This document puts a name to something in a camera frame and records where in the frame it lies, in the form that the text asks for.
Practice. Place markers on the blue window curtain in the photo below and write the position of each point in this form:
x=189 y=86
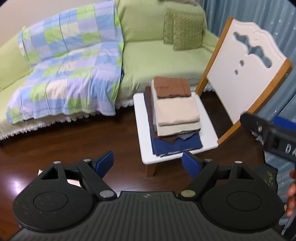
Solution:
x=247 y=67

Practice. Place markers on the white wooden chair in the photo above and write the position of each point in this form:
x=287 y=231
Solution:
x=214 y=119

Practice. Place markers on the dark blue folded cloth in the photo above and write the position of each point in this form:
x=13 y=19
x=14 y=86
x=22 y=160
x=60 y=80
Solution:
x=162 y=148

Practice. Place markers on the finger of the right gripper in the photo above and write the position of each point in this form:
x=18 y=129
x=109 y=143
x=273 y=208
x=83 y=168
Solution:
x=257 y=125
x=283 y=126

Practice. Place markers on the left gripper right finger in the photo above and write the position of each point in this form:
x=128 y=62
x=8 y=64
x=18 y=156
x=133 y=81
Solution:
x=205 y=174

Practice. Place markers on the beige cloth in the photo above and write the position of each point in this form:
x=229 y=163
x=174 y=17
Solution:
x=174 y=110

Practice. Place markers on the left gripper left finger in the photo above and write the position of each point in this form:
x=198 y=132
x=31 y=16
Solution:
x=89 y=173

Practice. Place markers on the green textured cushion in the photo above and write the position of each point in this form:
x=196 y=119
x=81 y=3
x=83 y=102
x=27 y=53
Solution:
x=187 y=31
x=169 y=26

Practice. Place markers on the plaid blue green sheet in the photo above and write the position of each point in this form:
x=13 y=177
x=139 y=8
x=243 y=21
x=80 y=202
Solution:
x=75 y=59

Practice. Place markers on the khaki folded cloth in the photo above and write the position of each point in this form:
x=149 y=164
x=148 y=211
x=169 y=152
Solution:
x=177 y=129

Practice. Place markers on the person's right hand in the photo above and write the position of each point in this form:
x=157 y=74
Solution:
x=291 y=199

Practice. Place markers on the green textured cushion front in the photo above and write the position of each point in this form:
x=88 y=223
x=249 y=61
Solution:
x=187 y=31

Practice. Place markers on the dark brown folded cloth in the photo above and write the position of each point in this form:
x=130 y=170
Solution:
x=153 y=129

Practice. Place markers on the light green sofa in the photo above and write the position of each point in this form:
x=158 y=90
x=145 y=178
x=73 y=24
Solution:
x=144 y=57

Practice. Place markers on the green textured cushion back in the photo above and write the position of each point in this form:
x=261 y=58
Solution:
x=169 y=26

